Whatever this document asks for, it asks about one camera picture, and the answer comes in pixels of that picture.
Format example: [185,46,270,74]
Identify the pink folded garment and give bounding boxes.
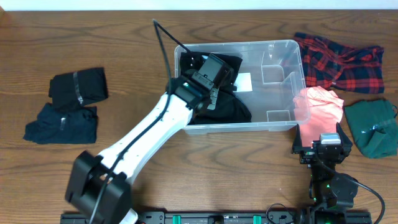
[294,86,344,147]

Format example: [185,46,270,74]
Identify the clear plastic storage container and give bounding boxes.
[174,40,308,135]

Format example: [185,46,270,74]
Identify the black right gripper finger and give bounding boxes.
[336,123,353,152]
[291,124,303,154]

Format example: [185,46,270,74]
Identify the dark navy folded garment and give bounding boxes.
[23,103,98,144]

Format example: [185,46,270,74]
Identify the red plaid flannel shirt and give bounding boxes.
[294,32,385,94]

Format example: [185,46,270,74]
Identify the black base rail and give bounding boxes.
[60,210,374,224]

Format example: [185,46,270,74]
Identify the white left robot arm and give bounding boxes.
[65,68,234,223]

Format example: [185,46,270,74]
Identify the white label in container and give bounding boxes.
[234,73,252,93]

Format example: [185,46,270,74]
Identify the dark green folded garment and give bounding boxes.
[344,100,397,159]

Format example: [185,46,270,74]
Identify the black trousers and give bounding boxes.
[180,52,252,125]

